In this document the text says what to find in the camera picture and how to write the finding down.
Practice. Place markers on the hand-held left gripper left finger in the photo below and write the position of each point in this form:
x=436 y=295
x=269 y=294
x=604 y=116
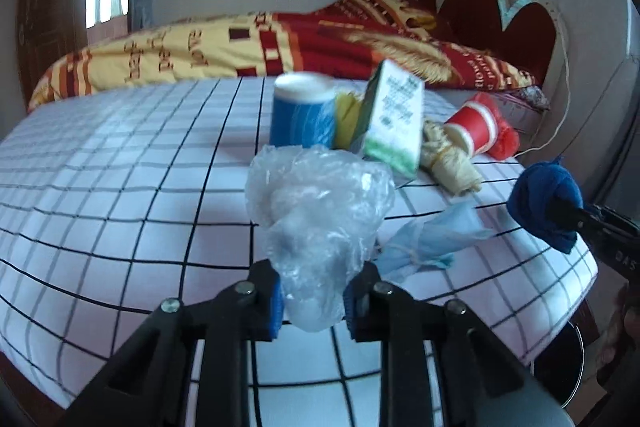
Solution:
x=274 y=312

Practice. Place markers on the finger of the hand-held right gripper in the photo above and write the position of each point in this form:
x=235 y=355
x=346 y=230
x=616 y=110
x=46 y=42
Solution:
x=575 y=217

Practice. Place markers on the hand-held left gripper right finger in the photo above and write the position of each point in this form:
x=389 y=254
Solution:
x=352 y=312

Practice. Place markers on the navy balled cloth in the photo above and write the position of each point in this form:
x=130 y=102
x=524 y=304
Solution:
x=540 y=202

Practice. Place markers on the clear plastic bag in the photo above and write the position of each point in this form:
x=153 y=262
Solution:
x=310 y=207

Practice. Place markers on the red paper cup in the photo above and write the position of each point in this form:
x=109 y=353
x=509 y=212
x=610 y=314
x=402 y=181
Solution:
x=472 y=124

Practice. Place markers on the black trash bin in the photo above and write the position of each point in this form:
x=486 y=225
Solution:
x=555 y=367

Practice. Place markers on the blue paper cup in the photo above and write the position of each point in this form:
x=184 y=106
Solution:
x=300 y=117

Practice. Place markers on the red crumpled plastic bag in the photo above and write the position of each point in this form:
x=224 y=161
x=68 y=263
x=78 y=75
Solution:
x=507 y=142

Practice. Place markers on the blue face mask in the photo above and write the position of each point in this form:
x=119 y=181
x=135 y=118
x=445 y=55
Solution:
x=435 y=237

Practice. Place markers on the patterned pillow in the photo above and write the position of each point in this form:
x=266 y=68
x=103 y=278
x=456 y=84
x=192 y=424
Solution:
x=530 y=98

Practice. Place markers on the beige rolled glove bundle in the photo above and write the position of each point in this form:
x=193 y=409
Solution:
x=450 y=162

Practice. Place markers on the red white heart headboard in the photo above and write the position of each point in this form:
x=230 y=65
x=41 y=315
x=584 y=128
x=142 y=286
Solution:
x=530 y=37

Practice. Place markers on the yellow balled cloth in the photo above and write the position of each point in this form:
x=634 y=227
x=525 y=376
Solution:
x=346 y=117

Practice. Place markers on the white checked tablecloth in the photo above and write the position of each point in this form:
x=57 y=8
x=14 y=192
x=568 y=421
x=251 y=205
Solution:
x=125 y=182

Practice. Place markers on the small printed cardboard box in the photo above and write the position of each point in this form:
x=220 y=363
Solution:
x=395 y=117

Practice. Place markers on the bed with patterned blanket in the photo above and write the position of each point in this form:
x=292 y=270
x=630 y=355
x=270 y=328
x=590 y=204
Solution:
x=200 y=47

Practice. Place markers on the brown wooden door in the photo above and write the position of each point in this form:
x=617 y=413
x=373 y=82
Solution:
x=45 y=22

